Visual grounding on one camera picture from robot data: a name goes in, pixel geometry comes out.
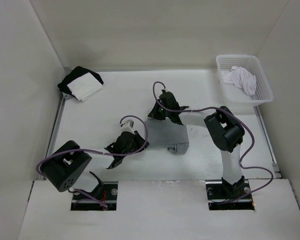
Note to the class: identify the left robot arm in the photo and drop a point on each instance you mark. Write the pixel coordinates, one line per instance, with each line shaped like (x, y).
(66, 165)

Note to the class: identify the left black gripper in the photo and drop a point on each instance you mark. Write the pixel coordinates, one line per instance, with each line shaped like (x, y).
(139, 141)

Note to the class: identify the metal table rail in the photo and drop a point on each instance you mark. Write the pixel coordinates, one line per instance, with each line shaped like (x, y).
(277, 172)
(55, 127)

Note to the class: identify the left metal table rail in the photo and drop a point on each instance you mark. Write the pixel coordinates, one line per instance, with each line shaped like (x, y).
(55, 127)

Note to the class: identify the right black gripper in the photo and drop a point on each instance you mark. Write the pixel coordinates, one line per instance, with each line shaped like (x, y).
(154, 113)

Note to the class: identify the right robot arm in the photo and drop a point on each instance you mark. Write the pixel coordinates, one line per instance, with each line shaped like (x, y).
(225, 131)

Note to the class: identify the folded black tank top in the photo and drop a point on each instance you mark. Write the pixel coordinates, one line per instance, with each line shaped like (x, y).
(76, 73)

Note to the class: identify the light pink tank top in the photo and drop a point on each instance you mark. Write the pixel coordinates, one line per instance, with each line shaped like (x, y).
(242, 79)

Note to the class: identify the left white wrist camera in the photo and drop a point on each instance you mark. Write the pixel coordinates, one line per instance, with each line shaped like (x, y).
(127, 126)

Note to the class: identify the folded white tank top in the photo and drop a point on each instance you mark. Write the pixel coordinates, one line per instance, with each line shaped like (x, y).
(84, 87)

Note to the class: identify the white plastic basket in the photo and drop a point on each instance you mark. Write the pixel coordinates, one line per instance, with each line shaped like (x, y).
(236, 97)

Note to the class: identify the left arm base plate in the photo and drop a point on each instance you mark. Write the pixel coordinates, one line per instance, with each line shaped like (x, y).
(105, 192)

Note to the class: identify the grey tank top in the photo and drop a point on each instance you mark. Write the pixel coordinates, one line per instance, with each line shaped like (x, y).
(164, 134)

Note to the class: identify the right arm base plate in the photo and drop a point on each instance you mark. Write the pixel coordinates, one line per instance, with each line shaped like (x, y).
(217, 194)

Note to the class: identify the right metal table rail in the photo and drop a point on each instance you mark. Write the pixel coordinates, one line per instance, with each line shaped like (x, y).
(277, 172)

